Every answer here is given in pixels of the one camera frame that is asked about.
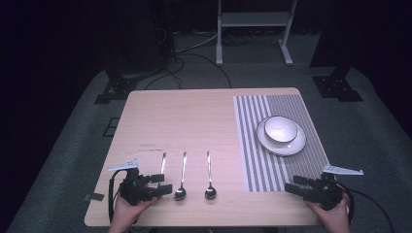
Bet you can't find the white metal stand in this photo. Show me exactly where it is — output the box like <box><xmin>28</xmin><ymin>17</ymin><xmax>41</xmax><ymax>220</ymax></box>
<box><xmin>215</xmin><ymin>0</ymin><xmax>298</xmax><ymax>67</ymax></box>

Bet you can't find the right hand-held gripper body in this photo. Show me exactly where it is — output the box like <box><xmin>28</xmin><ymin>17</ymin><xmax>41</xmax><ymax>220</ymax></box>
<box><xmin>304</xmin><ymin>164</ymin><xmax>364</xmax><ymax>212</ymax></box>

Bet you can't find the person's right hand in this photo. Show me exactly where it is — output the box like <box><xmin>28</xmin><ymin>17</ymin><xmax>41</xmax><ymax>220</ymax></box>
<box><xmin>304</xmin><ymin>193</ymin><xmax>353</xmax><ymax>233</ymax></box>

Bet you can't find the black floor cable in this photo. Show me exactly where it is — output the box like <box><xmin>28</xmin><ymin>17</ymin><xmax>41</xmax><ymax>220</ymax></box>
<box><xmin>144</xmin><ymin>52</ymin><xmax>233</xmax><ymax>90</ymax></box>

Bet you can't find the person's left hand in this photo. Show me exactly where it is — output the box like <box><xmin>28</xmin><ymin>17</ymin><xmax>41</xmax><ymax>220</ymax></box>
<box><xmin>108</xmin><ymin>195</ymin><xmax>158</xmax><ymax>233</ymax></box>

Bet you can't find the black stand base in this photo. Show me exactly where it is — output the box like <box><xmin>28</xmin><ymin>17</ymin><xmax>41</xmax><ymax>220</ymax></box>
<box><xmin>312</xmin><ymin>66</ymin><xmax>363</xmax><ymax>103</ymax></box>
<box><xmin>93</xmin><ymin>69</ymin><xmax>140</xmax><ymax>105</ymax></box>

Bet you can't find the left hand-held gripper black cable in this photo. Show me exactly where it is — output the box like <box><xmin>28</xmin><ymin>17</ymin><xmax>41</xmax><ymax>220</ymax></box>
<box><xmin>108</xmin><ymin>169</ymin><xmax>130</xmax><ymax>224</ymax></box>

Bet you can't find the right hand-held gripper black cable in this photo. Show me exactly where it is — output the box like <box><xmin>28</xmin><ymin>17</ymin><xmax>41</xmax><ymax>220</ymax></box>
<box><xmin>336</xmin><ymin>183</ymin><xmax>395</xmax><ymax>233</ymax></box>

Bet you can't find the grey tape strip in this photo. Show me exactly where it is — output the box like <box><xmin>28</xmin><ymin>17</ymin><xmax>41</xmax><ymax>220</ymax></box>
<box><xmin>85</xmin><ymin>192</ymin><xmax>106</xmax><ymax>202</ymax></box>

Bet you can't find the white floor cable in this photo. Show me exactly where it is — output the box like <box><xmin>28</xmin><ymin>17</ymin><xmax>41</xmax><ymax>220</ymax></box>
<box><xmin>174</xmin><ymin>30</ymin><xmax>219</xmax><ymax>54</ymax></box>

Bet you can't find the grey striped placemat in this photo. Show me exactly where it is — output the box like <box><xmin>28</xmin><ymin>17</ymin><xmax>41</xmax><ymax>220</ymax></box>
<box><xmin>232</xmin><ymin>94</ymin><xmax>330</xmax><ymax>193</ymax></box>

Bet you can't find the white plate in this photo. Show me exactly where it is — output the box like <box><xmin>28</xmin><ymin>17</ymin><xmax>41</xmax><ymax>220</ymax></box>
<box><xmin>256</xmin><ymin>116</ymin><xmax>307</xmax><ymax>157</ymax></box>

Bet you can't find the hand-held gripper black cable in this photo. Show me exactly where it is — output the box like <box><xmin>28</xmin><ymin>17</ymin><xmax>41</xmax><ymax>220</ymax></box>
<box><xmin>108</xmin><ymin>169</ymin><xmax>130</xmax><ymax>224</ymax></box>
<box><xmin>336</xmin><ymin>183</ymin><xmax>395</xmax><ymax>233</ymax></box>

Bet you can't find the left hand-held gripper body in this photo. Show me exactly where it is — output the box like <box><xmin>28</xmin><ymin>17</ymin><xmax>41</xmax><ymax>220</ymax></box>
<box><xmin>107</xmin><ymin>158</ymin><xmax>154</xmax><ymax>206</ymax></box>

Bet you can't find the white bowl with dark rim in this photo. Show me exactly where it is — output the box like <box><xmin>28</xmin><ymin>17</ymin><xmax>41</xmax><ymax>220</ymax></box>
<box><xmin>263</xmin><ymin>115</ymin><xmax>298</xmax><ymax>144</ymax></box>

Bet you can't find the metal spoon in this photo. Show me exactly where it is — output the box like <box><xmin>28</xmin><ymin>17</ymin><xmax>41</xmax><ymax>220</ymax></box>
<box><xmin>174</xmin><ymin>150</ymin><xmax>189</xmax><ymax>202</ymax></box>
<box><xmin>157</xmin><ymin>151</ymin><xmax>167</xmax><ymax>188</ymax></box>
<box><xmin>204</xmin><ymin>150</ymin><xmax>218</xmax><ymax>200</ymax></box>

